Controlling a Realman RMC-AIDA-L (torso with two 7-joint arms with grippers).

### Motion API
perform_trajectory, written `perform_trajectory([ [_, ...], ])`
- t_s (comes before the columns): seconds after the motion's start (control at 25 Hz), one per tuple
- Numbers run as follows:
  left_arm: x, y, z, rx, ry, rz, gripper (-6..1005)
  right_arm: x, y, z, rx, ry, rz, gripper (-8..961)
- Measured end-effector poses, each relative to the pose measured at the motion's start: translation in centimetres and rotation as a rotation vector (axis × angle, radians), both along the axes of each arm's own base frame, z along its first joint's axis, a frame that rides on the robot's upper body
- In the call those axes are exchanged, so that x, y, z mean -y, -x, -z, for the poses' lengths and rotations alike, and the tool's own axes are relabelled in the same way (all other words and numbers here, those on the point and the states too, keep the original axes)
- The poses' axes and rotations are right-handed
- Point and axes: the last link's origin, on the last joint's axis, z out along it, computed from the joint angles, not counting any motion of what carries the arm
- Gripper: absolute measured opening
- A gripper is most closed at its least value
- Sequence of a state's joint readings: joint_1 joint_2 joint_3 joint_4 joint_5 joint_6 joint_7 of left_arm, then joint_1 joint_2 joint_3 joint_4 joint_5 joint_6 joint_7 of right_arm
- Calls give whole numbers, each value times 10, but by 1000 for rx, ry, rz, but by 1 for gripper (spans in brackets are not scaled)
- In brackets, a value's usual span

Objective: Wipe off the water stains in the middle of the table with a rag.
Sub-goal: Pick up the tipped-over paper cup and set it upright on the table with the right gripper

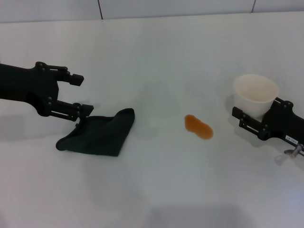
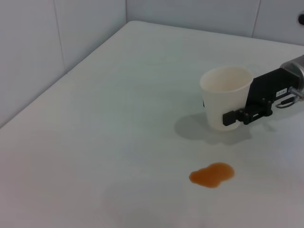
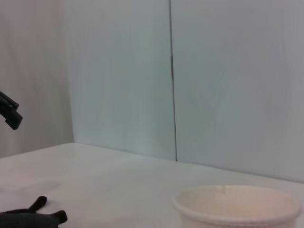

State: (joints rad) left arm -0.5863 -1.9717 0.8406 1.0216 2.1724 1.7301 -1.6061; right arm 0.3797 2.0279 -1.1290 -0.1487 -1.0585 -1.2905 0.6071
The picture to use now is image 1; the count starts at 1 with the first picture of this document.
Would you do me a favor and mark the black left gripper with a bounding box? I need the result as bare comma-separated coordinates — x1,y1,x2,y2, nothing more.
0,61,95,124

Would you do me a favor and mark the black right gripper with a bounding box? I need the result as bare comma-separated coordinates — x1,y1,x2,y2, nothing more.
231,96,304,155

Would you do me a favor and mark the white paper cup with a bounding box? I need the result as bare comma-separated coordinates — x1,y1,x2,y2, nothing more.
232,74,280,120

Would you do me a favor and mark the dark blue rag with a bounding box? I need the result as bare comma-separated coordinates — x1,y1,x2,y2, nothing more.
56,108,136,158

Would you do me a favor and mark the white pneumatic fitting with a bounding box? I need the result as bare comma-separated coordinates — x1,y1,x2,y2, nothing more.
275,144,304,167

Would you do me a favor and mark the orange-brown liquid stain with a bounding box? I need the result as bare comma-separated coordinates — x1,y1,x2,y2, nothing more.
184,114,214,141

